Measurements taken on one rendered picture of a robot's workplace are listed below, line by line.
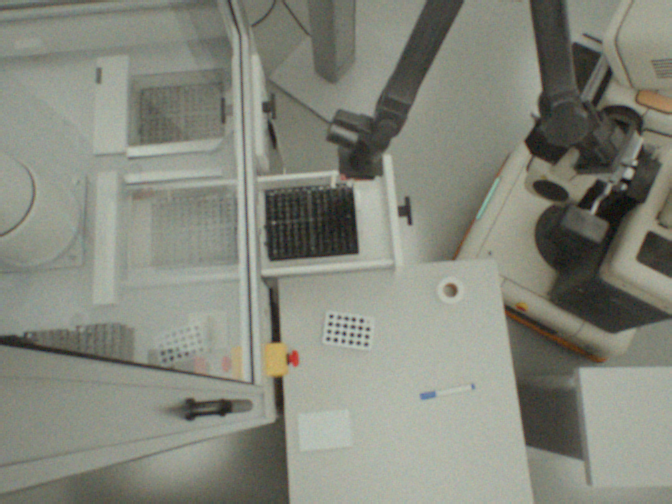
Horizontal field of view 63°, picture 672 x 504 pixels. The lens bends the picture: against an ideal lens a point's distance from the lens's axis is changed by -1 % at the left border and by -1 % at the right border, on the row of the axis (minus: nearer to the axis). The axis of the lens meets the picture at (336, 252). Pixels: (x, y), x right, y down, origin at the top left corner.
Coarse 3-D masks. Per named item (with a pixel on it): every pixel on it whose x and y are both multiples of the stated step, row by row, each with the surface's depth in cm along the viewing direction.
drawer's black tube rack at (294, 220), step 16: (272, 192) 137; (288, 192) 137; (304, 192) 137; (320, 192) 141; (336, 192) 140; (272, 208) 136; (288, 208) 136; (304, 208) 136; (320, 208) 137; (336, 208) 139; (352, 208) 139; (272, 224) 135; (288, 224) 135; (304, 224) 137; (320, 224) 135; (336, 224) 135; (272, 240) 134; (288, 240) 134; (304, 240) 134; (320, 240) 134; (336, 240) 134; (272, 256) 137; (288, 256) 133; (304, 256) 136; (320, 256) 136
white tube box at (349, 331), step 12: (336, 312) 139; (324, 324) 139; (336, 324) 141; (348, 324) 139; (360, 324) 139; (372, 324) 138; (324, 336) 138; (336, 336) 138; (348, 336) 138; (360, 336) 141; (372, 336) 138; (348, 348) 140; (360, 348) 137
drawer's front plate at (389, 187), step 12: (384, 156) 136; (384, 168) 137; (384, 180) 140; (384, 192) 143; (396, 204) 133; (396, 216) 132; (396, 228) 131; (396, 240) 130; (396, 252) 130; (396, 264) 129; (396, 276) 138
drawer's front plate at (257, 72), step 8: (256, 56) 144; (256, 64) 144; (256, 72) 143; (256, 80) 142; (264, 80) 154; (256, 88) 142; (256, 96) 141; (264, 96) 151; (256, 104) 141; (256, 112) 140; (256, 120) 139; (264, 120) 146; (256, 128) 139; (264, 128) 144; (256, 136) 138; (264, 136) 143; (256, 144) 138; (264, 144) 142; (256, 152) 137; (264, 152) 141; (264, 160) 141; (264, 168) 145
